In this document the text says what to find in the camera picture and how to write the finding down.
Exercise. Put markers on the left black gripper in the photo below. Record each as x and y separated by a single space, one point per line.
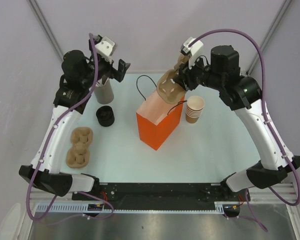
117 74

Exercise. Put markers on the orange paper bag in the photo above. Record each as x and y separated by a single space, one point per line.
157 119

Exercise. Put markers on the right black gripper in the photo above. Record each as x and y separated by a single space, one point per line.
185 75

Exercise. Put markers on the grey cylindrical straw holder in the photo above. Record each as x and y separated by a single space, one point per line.
103 91

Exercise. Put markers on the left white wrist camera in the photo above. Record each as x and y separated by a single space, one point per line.
105 48

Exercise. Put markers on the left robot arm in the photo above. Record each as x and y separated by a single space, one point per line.
79 75

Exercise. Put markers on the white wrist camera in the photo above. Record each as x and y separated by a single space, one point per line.
105 48
193 52

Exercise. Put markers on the stack of brown paper cups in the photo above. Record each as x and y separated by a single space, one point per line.
194 108

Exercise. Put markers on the stack of black lids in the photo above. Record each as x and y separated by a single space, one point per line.
105 116

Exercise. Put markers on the brown pulp cup carrier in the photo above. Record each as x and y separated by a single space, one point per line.
167 88

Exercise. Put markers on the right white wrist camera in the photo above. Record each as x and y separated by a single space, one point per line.
193 52

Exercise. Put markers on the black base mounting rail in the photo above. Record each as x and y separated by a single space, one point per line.
166 196

